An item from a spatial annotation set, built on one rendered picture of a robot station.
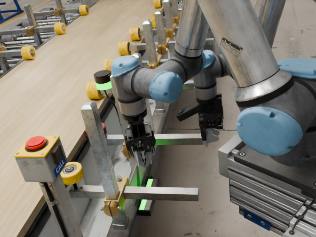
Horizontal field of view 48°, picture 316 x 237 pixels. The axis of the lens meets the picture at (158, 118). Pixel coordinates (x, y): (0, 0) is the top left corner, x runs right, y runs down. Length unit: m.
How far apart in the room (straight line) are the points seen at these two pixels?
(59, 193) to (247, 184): 0.50
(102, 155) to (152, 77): 0.31
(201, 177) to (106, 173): 1.43
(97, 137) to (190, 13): 0.42
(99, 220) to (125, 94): 0.62
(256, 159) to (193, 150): 1.80
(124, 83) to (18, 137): 0.70
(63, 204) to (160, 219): 1.42
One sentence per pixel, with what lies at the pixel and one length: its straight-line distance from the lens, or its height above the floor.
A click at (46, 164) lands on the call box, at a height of 1.20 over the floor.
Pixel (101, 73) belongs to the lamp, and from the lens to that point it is 1.22.
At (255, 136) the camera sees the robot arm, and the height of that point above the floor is 1.20.
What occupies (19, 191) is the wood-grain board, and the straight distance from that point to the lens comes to 1.22.
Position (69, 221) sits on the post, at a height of 1.01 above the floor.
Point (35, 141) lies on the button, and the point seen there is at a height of 1.23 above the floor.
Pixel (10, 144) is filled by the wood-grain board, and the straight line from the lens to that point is 1.48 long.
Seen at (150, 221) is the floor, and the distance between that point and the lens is 2.21.
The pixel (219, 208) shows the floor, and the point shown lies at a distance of 2.24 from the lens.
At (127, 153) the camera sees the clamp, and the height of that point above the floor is 0.84.
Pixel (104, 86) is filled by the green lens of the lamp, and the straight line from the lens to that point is 1.20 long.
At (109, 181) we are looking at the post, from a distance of 1.11.
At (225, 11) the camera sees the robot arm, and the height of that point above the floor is 1.42.
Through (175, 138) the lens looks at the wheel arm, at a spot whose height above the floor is 0.86.
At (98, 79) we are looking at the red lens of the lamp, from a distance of 1.20.
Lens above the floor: 1.60
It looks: 31 degrees down
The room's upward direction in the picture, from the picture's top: 9 degrees counter-clockwise
